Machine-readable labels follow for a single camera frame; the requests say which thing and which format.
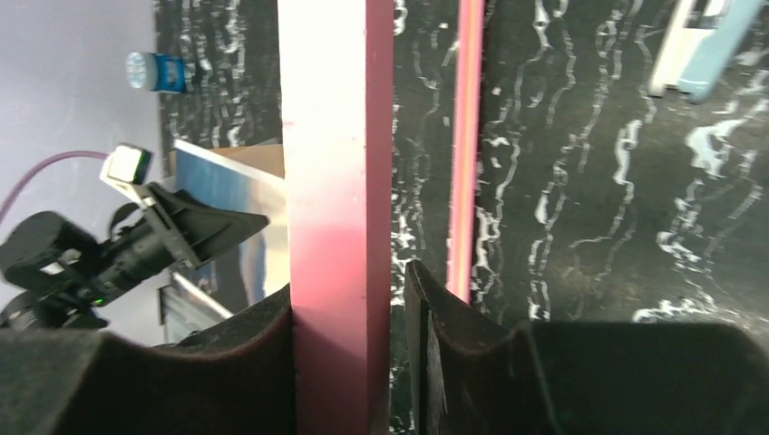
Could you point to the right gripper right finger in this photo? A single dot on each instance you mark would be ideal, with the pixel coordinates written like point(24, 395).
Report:
point(470, 375)

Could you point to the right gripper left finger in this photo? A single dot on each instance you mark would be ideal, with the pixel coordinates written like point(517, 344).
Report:
point(237, 377)

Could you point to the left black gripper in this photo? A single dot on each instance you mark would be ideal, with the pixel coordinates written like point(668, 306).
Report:
point(175, 228)

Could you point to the landscape photo print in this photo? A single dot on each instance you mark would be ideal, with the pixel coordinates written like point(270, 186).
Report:
point(196, 299)

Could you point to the brown cardboard backing board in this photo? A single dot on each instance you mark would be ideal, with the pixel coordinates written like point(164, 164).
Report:
point(248, 160)

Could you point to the pink wooden picture frame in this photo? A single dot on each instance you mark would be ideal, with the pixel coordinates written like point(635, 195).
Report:
point(379, 109)

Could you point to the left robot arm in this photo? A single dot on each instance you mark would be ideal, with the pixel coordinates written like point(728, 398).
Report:
point(65, 273)

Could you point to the blue lidded small jar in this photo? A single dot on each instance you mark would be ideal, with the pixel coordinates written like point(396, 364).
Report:
point(156, 72)

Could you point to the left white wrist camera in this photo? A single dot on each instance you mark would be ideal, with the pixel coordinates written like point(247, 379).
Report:
point(126, 170)

